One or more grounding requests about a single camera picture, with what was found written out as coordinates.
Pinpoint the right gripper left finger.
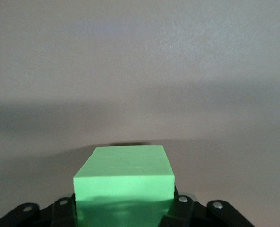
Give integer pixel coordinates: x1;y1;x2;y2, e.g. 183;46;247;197
0;193;78;227

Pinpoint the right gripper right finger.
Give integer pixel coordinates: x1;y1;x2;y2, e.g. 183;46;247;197
158;183;255;227

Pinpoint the green foam block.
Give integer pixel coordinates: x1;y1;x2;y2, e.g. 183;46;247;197
73;145;176;227

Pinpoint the brown table cover sheet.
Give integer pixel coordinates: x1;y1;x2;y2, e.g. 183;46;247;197
0;0;280;227

